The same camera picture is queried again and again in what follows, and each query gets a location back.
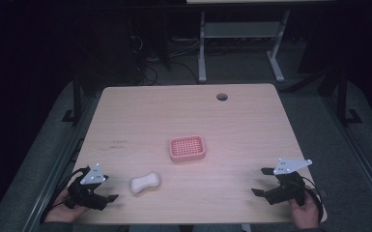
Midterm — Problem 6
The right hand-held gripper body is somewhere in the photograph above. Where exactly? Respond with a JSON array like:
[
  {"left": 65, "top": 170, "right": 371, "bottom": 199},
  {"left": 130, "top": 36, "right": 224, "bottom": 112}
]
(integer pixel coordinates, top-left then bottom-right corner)
[{"left": 264, "top": 157, "right": 314, "bottom": 208}]

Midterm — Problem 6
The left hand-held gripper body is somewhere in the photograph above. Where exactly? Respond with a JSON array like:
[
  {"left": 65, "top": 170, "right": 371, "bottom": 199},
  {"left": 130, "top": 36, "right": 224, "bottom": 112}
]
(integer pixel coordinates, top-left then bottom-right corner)
[{"left": 65, "top": 162, "right": 110, "bottom": 212}]

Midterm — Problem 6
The white soap bar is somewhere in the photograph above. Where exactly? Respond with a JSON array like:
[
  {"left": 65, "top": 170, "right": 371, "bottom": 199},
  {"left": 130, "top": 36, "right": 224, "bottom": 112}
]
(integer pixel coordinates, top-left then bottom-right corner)
[{"left": 129, "top": 171, "right": 161, "bottom": 196}]

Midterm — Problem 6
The pink soap dish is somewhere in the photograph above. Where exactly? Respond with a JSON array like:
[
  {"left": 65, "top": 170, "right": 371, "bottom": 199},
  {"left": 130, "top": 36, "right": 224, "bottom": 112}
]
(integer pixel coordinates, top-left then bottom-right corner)
[{"left": 168, "top": 133, "right": 207, "bottom": 163}]

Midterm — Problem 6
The person's left hand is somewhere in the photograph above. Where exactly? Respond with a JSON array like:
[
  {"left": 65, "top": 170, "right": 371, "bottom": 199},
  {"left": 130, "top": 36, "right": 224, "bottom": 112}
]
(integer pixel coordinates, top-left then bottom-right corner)
[{"left": 43, "top": 188, "right": 90, "bottom": 224}]

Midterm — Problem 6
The person's right hand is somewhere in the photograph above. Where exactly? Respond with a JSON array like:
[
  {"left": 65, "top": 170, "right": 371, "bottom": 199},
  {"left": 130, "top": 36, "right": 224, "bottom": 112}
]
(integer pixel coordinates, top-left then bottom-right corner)
[{"left": 287, "top": 187, "right": 321, "bottom": 231}]

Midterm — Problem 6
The black metal stand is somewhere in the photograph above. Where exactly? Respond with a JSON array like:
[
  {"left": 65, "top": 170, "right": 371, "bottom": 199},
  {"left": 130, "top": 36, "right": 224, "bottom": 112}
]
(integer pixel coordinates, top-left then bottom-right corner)
[
  {"left": 61, "top": 69, "right": 86, "bottom": 128},
  {"left": 334, "top": 67, "right": 364, "bottom": 127}
]

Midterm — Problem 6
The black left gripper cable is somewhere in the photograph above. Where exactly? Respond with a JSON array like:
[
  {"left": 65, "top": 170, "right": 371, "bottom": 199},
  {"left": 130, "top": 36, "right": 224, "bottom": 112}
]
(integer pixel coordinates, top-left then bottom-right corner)
[{"left": 40, "top": 166, "right": 91, "bottom": 224}]

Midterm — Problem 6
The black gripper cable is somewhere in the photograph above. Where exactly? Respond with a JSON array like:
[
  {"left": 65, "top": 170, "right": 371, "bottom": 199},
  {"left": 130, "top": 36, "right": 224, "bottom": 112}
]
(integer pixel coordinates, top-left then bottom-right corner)
[
  {"left": 40, "top": 166, "right": 91, "bottom": 224},
  {"left": 302, "top": 180, "right": 326, "bottom": 224}
]

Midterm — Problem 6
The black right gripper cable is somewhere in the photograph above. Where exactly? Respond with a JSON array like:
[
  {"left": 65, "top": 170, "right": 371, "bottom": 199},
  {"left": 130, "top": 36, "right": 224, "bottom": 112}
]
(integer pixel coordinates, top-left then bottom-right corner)
[{"left": 302, "top": 180, "right": 326, "bottom": 224}]

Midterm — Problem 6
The aluminium floor rail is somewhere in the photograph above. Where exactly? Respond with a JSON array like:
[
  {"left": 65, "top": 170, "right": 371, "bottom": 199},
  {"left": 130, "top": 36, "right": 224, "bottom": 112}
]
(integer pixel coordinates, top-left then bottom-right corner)
[
  {"left": 322, "top": 95, "right": 372, "bottom": 223},
  {"left": 20, "top": 93, "right": 93, "bottom": 232}
]

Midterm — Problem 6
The floor cables bundle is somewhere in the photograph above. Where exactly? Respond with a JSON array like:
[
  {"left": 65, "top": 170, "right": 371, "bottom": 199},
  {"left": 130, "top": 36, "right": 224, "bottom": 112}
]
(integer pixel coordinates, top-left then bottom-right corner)
[{"left": 127, "top": 32, "right": 204, "bottom": 85}]

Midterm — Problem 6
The white metal table frame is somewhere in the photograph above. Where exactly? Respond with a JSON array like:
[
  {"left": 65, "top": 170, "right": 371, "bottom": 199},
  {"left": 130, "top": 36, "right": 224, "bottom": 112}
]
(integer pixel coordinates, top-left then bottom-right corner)
[{"left": 197, "top": 9, "right": 292, "bottom": 84}]

